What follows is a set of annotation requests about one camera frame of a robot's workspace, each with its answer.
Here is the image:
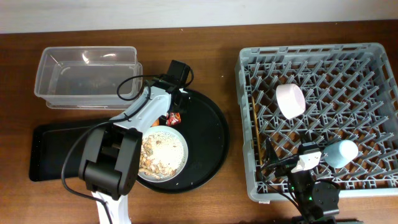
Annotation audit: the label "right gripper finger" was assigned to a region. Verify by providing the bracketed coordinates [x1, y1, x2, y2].
[300, 133, 318, 148]
[265, 138, 279, 162]

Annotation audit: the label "wooden chopstick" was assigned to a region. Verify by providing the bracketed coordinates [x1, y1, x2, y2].
[251, 96, 263, 166]

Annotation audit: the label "red snack wrapper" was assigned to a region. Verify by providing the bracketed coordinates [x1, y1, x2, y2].
[165, 112, 182, 126]

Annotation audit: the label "blue cup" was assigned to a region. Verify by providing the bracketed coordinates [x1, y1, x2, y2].
[323, 140, 359, 169]

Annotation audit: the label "grey plate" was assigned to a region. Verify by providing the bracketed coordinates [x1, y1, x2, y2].
[136, 125, 189, 184]

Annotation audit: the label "rice and food scraps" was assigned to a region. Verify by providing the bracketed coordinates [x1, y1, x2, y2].
[138, 131, 186, 180]

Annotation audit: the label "orange carrot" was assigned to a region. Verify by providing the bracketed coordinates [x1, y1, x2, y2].
[152, 119, 159, 127]

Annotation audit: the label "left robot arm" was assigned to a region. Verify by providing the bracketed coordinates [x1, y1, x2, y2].
[78, 78, 188, 223]

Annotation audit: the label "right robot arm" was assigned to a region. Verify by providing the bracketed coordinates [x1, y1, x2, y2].
[260, 134, 340, 223]

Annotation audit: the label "grey dishwasher rack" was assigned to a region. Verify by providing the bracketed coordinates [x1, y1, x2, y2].
[235, 43, 397, 203]

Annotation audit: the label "black round tray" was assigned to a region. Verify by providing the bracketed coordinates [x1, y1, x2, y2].
[137, 89, 229, 194]

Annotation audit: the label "clear plastic bin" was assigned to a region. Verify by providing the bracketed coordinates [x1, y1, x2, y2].
[34, 46, 142, 110]

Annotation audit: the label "black rectangular tray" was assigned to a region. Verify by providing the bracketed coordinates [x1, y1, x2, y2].
[29, 118, 108, 182]

